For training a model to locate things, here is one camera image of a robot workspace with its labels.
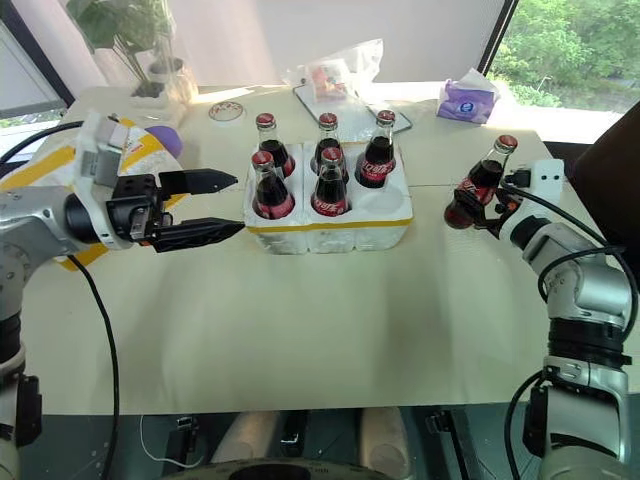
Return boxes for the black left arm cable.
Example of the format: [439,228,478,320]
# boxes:
[0,121,121,480]

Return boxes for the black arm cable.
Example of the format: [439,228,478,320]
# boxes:
[0,121,121,480]
[502,169,640,480]

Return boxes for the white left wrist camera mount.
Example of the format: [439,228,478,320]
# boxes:
[73,112,132,251]

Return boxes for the round white red-rimmed coaster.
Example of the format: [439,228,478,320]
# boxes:
[207,101,247,124]

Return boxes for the transparent tray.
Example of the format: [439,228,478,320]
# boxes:
[292,82,414,144]

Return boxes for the white rounded leg shape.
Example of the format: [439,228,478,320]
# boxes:
[359,407,414,476]
[212,410,281,466]

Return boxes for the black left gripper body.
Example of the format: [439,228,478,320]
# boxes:
[105,174,174,245]

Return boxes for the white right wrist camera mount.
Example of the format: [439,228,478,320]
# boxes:
[499,158,567,250]

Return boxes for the dark brown panel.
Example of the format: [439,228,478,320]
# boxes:
[569,97,640,251]

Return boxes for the glass cola bottle red cap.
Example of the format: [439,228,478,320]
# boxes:
[254,112,297,179]
[310,147,354,219]
[443,134,519,231]
[249,151,296,221]
[309,112,351,176]
[354,109,399,190]

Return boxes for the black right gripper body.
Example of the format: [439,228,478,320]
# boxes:
[485,192,517,236]

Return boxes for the purple tissue pack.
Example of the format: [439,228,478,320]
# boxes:
[435,68,503,125]

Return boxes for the green plant in white pot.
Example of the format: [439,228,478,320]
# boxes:
[66,0,200,110]

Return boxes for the white foam crate yellow tape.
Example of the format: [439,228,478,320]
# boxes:
[242,139,415,256]

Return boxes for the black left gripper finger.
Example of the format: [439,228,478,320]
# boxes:
[152,217,246,254]
[158,168,239,197]

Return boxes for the black window frame bar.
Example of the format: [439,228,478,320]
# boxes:
[476,0,520,76]

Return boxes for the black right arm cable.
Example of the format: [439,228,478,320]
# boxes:
[502,169,640,480]

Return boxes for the clear plastic bag with snacks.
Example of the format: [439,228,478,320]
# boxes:
[282,38,385,104]

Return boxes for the dark rounded base shape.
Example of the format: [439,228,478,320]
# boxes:
[199,457,396,480]

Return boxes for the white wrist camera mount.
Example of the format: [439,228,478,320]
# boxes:
[499,158,567,250]
[73,112,132,251]

